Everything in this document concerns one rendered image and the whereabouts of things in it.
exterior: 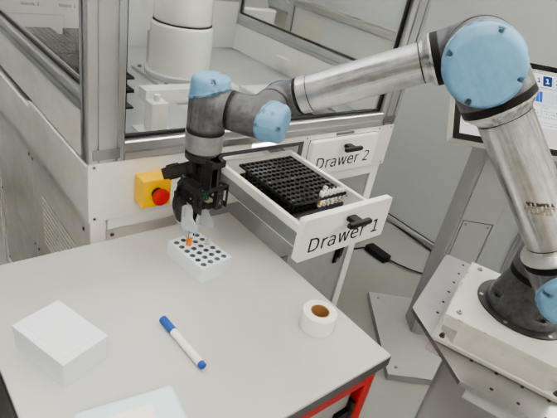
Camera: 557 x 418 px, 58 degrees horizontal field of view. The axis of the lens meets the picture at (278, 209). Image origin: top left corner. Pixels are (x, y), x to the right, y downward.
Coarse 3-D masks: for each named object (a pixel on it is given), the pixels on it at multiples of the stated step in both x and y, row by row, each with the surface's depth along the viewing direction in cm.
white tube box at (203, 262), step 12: (180, 240) 112; (192, 240) 113; (204, 240) 115; (168, 252) 112; (180, 252) 109; (192, 252) 109; (204, 252) 110; (216, 252) 112; (180, 264) 110; (192, 264) 107; (204, 264) 107; (216, 264) 107; (228, 264) 110; (192, 276) 108; (204, 276) 106; (216, 276) 109
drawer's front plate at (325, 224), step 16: (336, 208) 111; (352, 208) 112; (368, 208) 117; (384, 208) 121; (304, 224) 104; (320, 224) 107; (336, 224) 111; (384, 224) 125; (304, 240) 107; (320, 240) 110; (336, 240) 114; (352, 240) 119; (304, 256) 110
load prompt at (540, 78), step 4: (536, 72) 166; (536, 76) 166; (540, 76) 166; (544, 76) 166; (548, 76) 167; (552, 76) 167; (556, 76) 167; (536, 80) 166; (540, 80) 166; (544, 80) 166; (548, 80) 166; (552, 80) 166; (556, 80) 167; (540, 84) 166; (544, 84) 166; (548, 84) 166; (552, 84) 166; (556, 84) 166; (548, 88) 166; (552, 88) 166; (556, 88) 166
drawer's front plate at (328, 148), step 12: (372, 132) 160; (312, 144) 143; (324, 144) 146; (336, 144) 149; (360, 144) 157; (372, 144) 161; (312, 156) 145; (324, 156) 148; (336, 156) 152; (348, 156) 156; (360, 156) 160; (372, 156) 164; (324, 168) 151; (336, 168) 155
